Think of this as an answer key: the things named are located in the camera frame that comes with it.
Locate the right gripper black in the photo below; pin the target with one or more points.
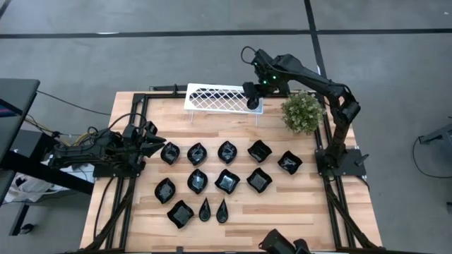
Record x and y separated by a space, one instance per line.
273 86

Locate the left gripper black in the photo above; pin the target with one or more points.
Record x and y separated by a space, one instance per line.
134 148

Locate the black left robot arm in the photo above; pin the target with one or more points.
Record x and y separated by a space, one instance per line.
88 153

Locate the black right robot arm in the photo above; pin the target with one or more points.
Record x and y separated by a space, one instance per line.
318 81

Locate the green potted plant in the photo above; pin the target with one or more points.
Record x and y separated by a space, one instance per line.
303 112

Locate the white lattice rack shelf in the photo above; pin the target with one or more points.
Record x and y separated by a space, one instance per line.
212 107

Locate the black bar behind table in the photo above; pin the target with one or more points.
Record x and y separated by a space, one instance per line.
166 87

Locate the small black clamp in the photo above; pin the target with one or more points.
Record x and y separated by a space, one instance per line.
179 250

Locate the white bag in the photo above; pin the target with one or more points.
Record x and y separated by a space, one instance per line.
31 187

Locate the black desk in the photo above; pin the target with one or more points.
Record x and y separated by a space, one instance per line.
17 91

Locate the black bulky object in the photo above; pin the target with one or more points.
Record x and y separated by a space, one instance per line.
277 243

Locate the grey chair base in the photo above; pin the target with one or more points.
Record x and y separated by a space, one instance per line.
438 135

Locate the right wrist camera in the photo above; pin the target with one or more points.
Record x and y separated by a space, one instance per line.
249 89

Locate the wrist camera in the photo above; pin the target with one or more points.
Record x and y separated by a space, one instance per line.
151 127
249 89

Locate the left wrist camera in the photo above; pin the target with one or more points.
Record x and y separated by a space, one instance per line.
151 127

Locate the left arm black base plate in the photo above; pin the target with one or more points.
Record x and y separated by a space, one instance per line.
116 173

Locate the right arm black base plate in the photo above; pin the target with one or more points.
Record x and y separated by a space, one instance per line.
347 166

